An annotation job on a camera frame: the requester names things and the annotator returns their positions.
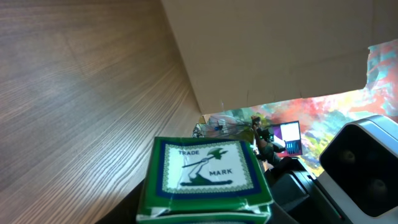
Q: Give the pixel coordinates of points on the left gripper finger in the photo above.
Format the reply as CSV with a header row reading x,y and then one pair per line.
x,y
299,197

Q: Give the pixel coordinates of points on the green white boxed item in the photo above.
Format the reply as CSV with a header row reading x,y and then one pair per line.
x,y
204,180

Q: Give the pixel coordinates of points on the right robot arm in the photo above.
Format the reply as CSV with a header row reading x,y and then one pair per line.
x,y
268,144

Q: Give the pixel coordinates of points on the white barcode scanner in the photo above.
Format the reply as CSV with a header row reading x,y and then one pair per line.
x,y
360,170

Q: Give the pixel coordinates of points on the laptop with bright screen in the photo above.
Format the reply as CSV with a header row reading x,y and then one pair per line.
x,y
289,133

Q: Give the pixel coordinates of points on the colourful painted backdrop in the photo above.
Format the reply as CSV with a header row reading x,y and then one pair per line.
x,y
320,117

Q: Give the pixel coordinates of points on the beige cardboard board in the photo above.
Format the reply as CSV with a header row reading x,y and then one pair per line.
x,y
246,53

